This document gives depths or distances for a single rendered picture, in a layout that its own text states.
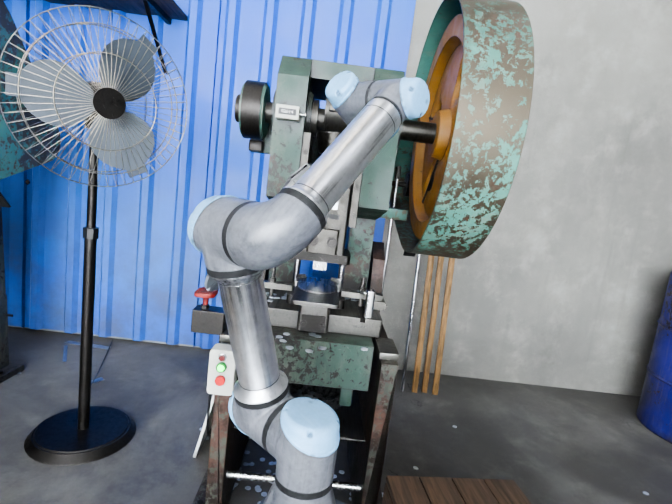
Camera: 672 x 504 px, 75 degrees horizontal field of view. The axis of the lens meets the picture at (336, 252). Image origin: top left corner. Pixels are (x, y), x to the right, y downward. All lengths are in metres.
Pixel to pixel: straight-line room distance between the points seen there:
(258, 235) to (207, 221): 0.12
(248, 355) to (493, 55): 0.92
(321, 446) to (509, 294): 2.25
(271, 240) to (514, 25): 0.91
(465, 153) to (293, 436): 0.77
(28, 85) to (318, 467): 1.41
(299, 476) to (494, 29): 1.13
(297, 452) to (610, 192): 2.66
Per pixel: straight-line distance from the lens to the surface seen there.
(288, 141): 1.40
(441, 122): 1.51
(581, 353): 3.31
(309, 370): 1.40
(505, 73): 1.24
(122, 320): 3.05
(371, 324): 1.45
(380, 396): 1.38
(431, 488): 1.36
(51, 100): 1.74
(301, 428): 0.87
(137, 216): 2.89
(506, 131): 1.20
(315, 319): 1.41
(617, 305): 3.33
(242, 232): 0.70
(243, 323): 0.86
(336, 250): 1.43
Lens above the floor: 1.12
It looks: 9 degrees down
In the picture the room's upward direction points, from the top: 7 degrees clockwise
